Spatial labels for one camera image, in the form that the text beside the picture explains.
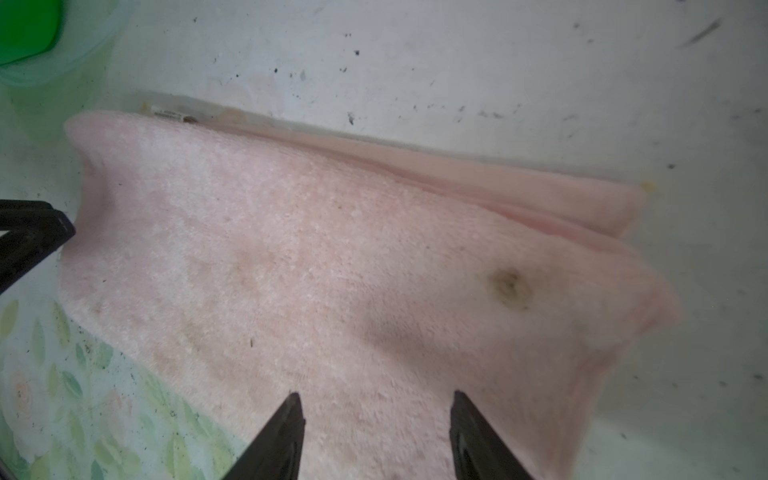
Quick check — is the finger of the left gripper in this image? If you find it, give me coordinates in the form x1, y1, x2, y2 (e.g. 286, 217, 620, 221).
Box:
1, 199, 76, 293

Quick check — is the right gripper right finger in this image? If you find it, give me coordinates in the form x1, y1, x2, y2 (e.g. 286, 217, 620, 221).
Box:
450, 390, 533, 480

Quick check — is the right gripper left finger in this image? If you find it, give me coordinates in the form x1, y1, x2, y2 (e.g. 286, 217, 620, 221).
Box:
223, 392, 306, 480

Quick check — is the pink towel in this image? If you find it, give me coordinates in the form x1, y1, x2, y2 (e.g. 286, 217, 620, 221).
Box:
60, 112, 681, 479

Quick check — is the green plastic basket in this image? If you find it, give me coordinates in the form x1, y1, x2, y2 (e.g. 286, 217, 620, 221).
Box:
0, 0, 62, 65

